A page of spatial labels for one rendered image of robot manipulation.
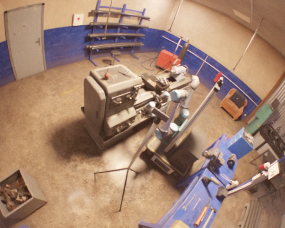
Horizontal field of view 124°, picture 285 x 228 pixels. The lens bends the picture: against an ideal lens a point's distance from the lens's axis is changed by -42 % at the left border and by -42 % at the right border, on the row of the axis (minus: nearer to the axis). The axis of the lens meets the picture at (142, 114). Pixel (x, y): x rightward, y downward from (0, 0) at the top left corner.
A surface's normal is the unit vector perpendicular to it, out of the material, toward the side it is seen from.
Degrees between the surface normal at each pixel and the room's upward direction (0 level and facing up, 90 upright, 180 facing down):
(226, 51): 90
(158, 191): 0
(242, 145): 90
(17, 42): 90
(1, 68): 90
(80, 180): 0
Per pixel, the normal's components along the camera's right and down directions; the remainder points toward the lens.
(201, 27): -0.69, 0.36
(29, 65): 0.66, 0.66
